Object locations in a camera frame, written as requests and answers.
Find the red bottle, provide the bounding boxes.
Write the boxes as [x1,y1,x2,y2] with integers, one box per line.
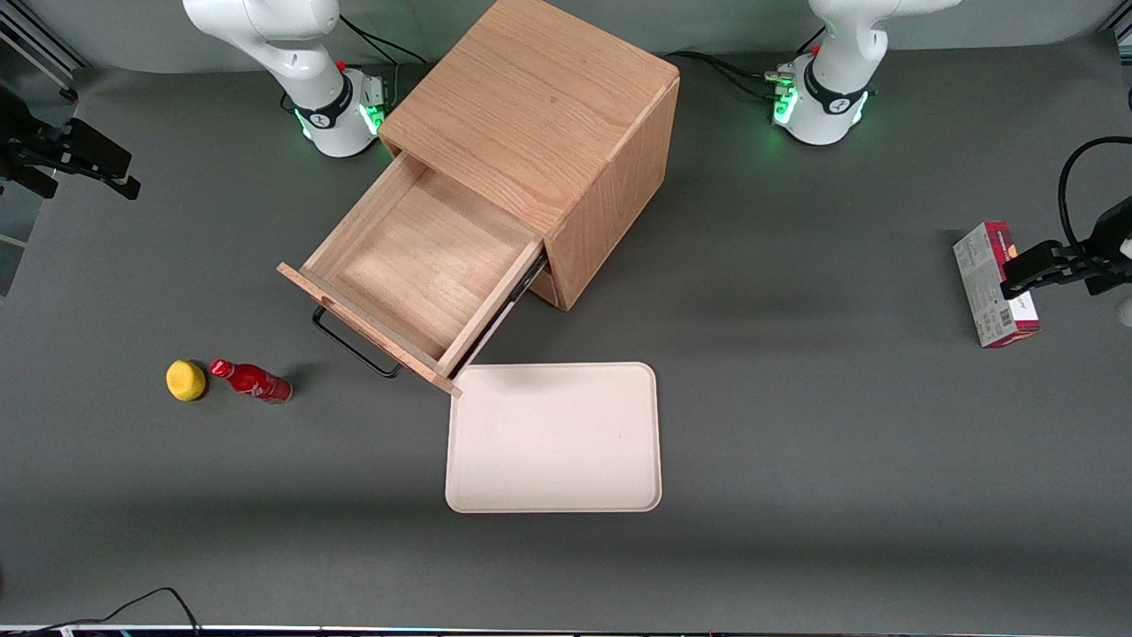
[210,358,294,405]

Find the thin black cable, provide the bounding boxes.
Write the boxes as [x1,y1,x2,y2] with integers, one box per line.
[27,587,203,636]

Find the thick black looped cable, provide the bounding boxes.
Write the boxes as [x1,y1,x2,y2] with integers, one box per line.
[1059,135,1132,251]

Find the black arm base cables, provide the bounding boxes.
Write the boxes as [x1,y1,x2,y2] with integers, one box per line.
[339,13,428,68]
[665,27,828,100]

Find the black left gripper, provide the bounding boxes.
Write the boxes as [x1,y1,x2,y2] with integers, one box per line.
[1001,196,1132,301]

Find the red and grey carton box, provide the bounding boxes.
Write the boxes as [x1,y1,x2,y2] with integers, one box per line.
[952,220,1042,349]

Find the black left arm base cables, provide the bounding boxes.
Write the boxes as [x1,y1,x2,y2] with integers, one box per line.
[665,27,828,100]

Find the wooden cabinet body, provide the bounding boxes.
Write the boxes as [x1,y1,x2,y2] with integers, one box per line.
[379,0,680,311]

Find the yellow lemon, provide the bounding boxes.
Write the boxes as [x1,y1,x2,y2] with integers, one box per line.
[165,359,208,403]

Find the black right arm base cables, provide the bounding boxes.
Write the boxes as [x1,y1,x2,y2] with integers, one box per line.
[339,13,428,68]

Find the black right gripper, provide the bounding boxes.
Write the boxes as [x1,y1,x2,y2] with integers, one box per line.
[0,81,142,201]

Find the beige plastic tray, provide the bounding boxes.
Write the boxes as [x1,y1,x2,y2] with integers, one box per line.
[445,362,662,514]

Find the aluminium frame profile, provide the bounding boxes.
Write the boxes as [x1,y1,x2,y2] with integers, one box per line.
[0,9,89,103]

